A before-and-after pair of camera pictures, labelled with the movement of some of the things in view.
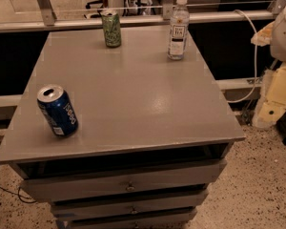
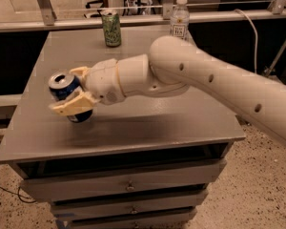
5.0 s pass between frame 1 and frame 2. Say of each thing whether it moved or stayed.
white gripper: moved
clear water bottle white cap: stayed
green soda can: stayed
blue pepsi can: moved
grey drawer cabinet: stayed
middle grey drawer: stayed
